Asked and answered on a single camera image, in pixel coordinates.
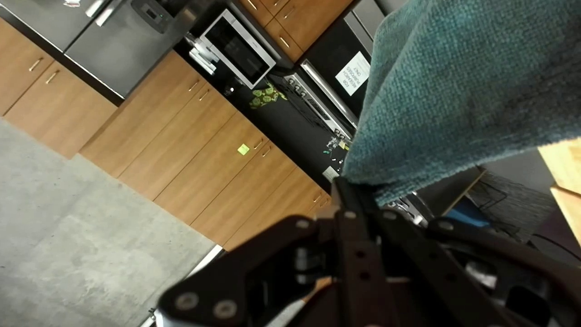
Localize green potted plant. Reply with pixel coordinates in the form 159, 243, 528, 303
248, 81, 288, 112

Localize wooden cabinets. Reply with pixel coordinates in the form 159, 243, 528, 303
233, 0, 353, 63
0, 16, 341, 252

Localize silver microwave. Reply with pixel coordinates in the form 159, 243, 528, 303
186, 7, 279, 91

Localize black refrigerator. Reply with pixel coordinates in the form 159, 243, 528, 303
0, 0, 201, 101

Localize black oven with paper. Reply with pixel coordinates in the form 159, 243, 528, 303
283, 0, 401, 143

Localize wooden table with black legs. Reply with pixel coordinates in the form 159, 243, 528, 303
537, 136, 581, 243

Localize teal towel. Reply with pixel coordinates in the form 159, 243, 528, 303
341, 0, 581, 205

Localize wooden lower cabinets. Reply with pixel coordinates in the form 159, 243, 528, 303
233, 0, 353, 63

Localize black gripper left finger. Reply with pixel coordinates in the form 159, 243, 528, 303
154, 176, 390, 327

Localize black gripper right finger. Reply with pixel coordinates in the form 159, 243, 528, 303
375, 207, 581, 327

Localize wooden upper cabinets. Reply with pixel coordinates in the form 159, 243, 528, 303
0, 16, 341, 252

